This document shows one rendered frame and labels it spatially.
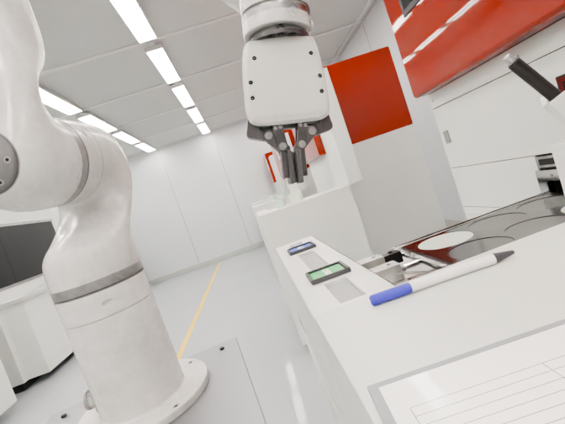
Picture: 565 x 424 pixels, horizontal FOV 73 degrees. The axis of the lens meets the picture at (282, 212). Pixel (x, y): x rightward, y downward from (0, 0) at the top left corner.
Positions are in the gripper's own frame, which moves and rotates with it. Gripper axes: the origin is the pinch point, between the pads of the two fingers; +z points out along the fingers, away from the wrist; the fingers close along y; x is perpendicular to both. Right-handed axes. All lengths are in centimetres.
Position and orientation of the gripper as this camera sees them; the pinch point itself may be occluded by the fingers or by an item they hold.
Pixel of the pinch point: (293, 166)
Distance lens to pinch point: 47.8
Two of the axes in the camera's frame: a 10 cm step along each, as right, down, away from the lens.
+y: -9.9, 1.3, -0.8
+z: 1.2, 9.9, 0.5
